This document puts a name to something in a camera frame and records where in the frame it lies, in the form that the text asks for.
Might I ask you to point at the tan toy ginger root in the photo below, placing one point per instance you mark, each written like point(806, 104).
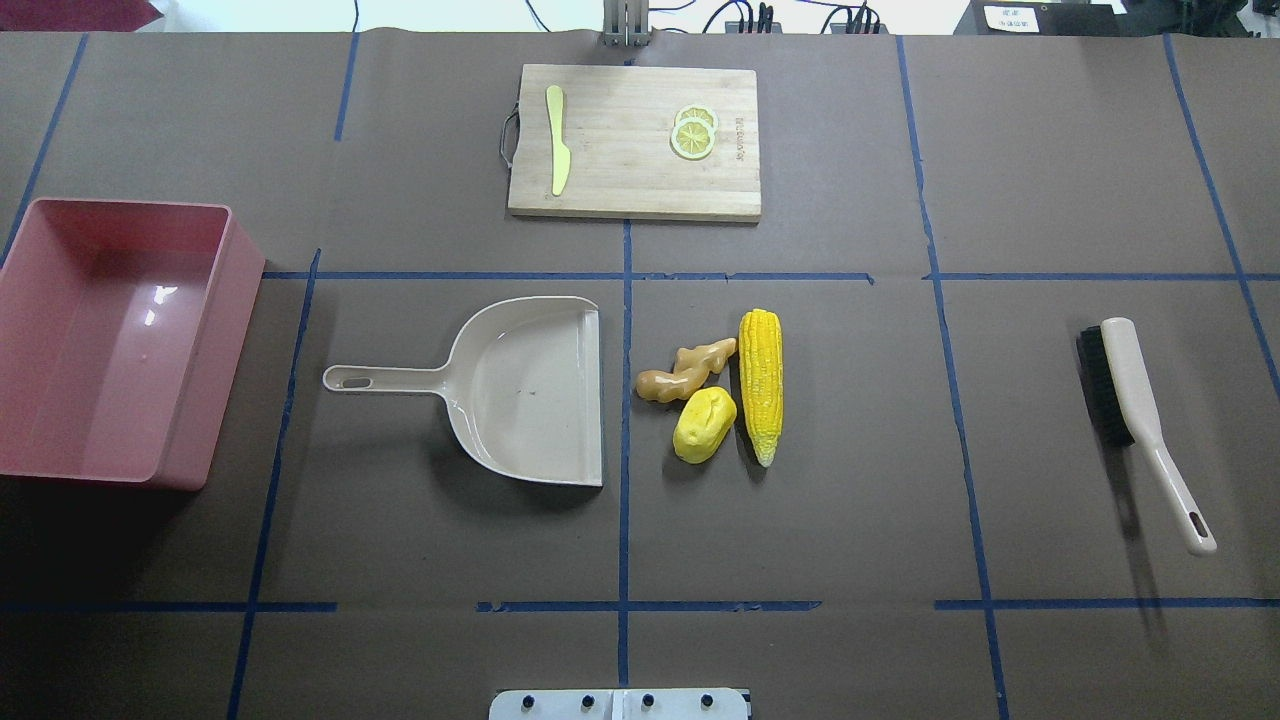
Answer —
point(689, 374)

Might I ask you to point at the yellow toy potato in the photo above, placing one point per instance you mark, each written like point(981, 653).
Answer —
point(707, 418)

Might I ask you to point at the beige plastic dustpan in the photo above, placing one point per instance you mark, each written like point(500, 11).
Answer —
point(522, 387)

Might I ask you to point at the yellow toy corn cob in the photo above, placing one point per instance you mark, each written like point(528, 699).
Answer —
point(762, 373)

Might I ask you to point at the beige brush black bristles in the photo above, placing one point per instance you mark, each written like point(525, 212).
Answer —
point(1127, 415)

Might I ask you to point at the pink plastic bin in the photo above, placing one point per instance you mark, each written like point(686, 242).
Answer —
point(121, 330)

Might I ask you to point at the yellow plastic knife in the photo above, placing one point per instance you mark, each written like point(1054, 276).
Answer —
point(559, 150)

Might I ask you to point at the wooden cutting board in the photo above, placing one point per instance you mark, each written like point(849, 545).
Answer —
point(617, 122)

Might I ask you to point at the lower lemon slice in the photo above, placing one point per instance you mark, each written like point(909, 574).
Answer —
point(693, 138)

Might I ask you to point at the lemon slice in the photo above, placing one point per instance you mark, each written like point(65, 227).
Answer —
point(693, 138)
point(697, 111)

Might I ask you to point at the upper lemon slice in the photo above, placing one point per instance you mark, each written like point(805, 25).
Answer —
point(697, 111)

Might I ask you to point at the black box with label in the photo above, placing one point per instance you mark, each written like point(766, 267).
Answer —
point(1039, 18)

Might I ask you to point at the aluminium frame post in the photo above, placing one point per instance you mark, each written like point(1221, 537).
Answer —
point(626, 23)

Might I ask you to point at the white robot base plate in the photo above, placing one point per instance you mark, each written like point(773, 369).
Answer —
point(623, 703)

